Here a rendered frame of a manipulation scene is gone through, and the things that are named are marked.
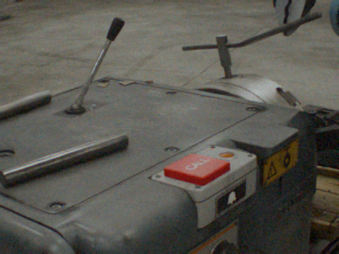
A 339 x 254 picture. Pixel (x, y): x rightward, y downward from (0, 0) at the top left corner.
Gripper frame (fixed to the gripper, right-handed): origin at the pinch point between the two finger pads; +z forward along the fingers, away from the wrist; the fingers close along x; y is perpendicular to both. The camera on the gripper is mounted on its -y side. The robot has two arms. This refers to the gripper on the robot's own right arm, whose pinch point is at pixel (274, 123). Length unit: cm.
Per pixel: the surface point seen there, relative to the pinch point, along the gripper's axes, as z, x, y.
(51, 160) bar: -12, 19, -75
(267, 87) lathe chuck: -9.4, 14.4, -18.7
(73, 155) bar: -13, 19, -72
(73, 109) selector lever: 4, 18, -56
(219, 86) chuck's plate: -3.6, 15.4, -26.5
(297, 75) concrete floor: 209, -108, 395
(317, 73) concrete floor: 196, -107, 412
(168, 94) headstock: -2.4, 17.1, -40.0
